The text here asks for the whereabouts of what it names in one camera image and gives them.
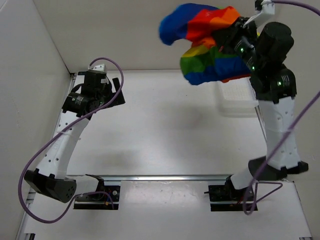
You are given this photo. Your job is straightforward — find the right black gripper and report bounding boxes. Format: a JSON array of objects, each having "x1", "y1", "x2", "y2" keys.
[{"x1": 212, "y1": 17, "x2": 263, "y2": 72}]

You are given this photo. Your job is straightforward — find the rainbow striped shorts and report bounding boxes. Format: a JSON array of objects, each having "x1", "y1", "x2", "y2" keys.
[{"x1": 158, "y1": 3, "x2": 251, "y2": 86}]

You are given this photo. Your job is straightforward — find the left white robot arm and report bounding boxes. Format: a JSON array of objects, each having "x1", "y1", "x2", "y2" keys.
[{"x1": 23, "y1": 69, "x2": 125, "y2": 203}]

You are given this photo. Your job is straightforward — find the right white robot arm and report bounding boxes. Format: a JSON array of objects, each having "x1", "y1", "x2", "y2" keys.
[{"x1": 212, "y1": 17, "x2": 309, "y2": 200}]

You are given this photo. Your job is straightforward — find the small black corner label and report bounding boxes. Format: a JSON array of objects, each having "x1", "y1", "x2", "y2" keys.
[{"x1": 77, "y1": 71, "x2": 86, "y2": 76}]

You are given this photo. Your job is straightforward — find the white perforated plastic basket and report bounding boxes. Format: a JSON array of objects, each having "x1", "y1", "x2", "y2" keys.
[{"x1": 215, "y1": 77, "x2": 258, "y2": 118}]

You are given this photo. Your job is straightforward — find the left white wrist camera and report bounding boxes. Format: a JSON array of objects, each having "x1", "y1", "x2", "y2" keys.
[{"x1": 88, "y1": 63, "x2": 107, "y2": 73}]

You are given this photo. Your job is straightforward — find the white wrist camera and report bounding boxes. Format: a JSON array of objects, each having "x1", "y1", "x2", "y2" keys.
[
  {"x1": 243, "y1": 0, "x2": 275, "y2": 28},
  {"x1": 88, "y1": 63, "x2": 107, "y2": 73}
]

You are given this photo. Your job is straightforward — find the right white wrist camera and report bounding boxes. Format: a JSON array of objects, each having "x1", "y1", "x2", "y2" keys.
[{"x1": 243, "y1": 0, "x2": 275, "y2": 28}]

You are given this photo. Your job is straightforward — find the aluminium front rail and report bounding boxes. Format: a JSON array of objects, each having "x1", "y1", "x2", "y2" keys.
[{"x1": 67, "y1": 174, "x2": 233, "y2": 182}]

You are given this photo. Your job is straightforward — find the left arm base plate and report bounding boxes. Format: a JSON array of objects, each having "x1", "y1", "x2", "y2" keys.
[{"x1": 73, "y1": 181, "x2": 121, "y2": 211}]

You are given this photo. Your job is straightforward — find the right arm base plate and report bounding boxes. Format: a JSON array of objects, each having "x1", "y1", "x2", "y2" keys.
[{"x1": 204, "y1": 185, "x2": 245, "y2": 212}]

